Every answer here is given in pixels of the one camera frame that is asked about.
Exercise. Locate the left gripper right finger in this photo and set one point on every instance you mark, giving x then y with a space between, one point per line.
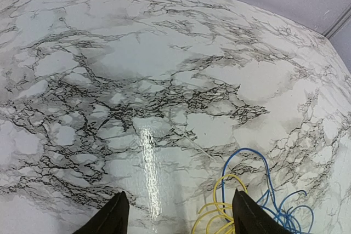
249 217

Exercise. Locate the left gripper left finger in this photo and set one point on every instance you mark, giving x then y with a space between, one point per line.
112 218

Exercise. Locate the right aluminium frame post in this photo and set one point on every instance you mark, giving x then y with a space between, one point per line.
338 24

